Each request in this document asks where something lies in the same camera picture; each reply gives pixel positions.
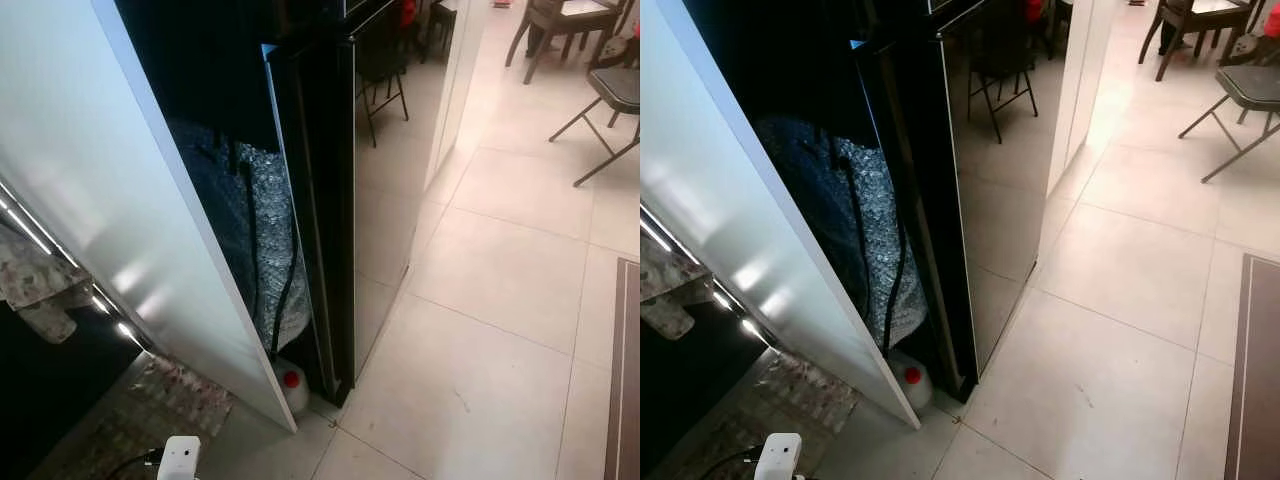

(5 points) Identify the tall white side panel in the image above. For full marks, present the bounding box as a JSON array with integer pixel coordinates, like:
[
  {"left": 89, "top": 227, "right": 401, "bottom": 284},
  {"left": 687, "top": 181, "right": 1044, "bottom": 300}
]
[
  {"left": 640, "top": 0, "right": 921, "bottom": 431},
  {"left": 0, "top": 0, "right": 298, "bottom": 433}
]

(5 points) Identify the speckled stone ledge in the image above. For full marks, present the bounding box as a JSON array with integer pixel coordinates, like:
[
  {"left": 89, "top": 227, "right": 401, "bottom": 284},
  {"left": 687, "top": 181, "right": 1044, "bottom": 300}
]
[
  {"left": 0, "top": 225, "right": 96, "bottom": 346},
  {"left": 640, "top": 230, "right": 716, "bottom": 341}
]

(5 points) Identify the led strip light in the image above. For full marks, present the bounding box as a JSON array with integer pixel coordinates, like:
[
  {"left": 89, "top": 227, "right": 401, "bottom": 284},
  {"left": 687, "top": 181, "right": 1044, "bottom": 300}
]
[
  {"left": 640, "top": 205, "right": 776, "bottom": 346},
  {"left": 0, "top": 180, "right": 151, "bottom": 346}
]

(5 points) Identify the clear bubble wrap sheet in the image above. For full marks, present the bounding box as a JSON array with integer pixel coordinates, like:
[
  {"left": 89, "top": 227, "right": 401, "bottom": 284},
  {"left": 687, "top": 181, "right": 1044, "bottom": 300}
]
[
  {"left": 752, "top": 115, "right": 929, "bottom": 351},
  {"left": 165, "top": 118, "right": 313, "bottom": 353}
]

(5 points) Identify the glossy black fridge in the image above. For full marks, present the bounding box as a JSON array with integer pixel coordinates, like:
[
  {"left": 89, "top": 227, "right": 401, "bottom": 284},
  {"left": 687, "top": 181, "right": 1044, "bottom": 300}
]
[
  {"left": 262, "top": 0, "right": 463, "bottom": 406},
  {"left": 850, "top": 0, "right": 1076, "bottom": 403}
]

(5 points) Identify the black fridge power cable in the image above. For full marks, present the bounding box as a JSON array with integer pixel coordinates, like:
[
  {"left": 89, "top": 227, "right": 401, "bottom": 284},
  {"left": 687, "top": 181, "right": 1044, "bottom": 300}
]
[
  {"left": 230, "top": 140, "right": 301, "bottom": 353},
  {"left": 840, "top": 150, "right": 911, "bottom": 353}
]

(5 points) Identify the dark wooden dining chair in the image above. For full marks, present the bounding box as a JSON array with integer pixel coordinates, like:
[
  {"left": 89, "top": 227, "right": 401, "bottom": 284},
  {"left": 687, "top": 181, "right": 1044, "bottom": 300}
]
[
  {"left": 505, "top": 0, "right": 633, "bottom": 85},
  {"left": 1140, "top": 0, "right": 1259, "bottom": 83}
]

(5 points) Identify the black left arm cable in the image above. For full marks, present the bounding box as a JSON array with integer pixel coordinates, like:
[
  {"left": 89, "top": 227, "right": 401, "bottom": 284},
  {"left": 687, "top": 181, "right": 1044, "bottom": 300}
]
[
  {"left": 105, "top": 450, "right": 163, "bottom": 480},
  {"left": 698, "top": 447, "right": 761, "bottom": 480}
]

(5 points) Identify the black folding chair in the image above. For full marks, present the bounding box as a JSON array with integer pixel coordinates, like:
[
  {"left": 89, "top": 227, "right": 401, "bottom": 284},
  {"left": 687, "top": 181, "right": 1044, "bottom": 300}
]
[
  {"left": 1178, "top": 65, "right": 1280, "bottom": 184},
  {"left": 548, "top": 66, "right": 641, "bottom": 188}
]

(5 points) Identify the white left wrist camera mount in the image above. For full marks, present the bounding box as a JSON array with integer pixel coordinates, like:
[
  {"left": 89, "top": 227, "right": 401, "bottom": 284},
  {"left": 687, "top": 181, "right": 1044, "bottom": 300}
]
[
  {"left": 755, "top": 432, "right": 804, "bottom": 480},
  {"left": 157, "top": 436, "right": 202, "bottom": 480}
]

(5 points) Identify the white bottle with red cap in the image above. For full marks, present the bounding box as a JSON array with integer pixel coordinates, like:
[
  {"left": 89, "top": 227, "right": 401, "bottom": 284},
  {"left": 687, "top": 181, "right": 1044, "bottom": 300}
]
[
  {"left": 272, "top": 357, "right": 311, "bottom": 416},
  {"left": 888, "top": 350, "right": 936, "bottom": 411}
]

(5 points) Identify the speckled stone countertop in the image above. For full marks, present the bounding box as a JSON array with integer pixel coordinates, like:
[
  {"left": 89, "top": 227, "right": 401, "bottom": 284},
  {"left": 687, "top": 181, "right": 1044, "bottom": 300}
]
[
  {"left": 30, "top": 350, "right": 238, "bottom": 480},
  {"left": 680, "top": 350, "right": 861, "bottom": 480}
]

